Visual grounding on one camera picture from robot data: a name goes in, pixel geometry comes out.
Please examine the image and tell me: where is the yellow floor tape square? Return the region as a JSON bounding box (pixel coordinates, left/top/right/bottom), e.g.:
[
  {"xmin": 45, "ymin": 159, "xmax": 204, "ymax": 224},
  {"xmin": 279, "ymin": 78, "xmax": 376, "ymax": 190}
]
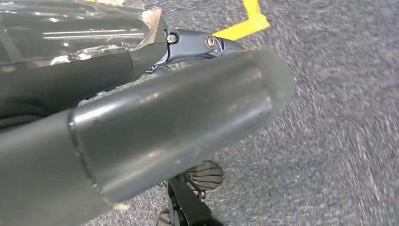
[{"xmin": 213, "ymin": 0, "xmax": 271, "ymax": 41}]

